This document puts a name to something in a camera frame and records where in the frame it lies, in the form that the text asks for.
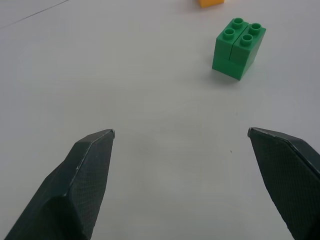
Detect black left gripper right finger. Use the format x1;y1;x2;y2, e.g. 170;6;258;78
247;127;320;240

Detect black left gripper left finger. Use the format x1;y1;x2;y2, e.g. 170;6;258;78
4;128;116;240

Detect green toy brick stack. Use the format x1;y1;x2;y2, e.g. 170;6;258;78
211;17;267;81

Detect yellow toy brick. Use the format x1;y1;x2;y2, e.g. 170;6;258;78
197;0;226;9

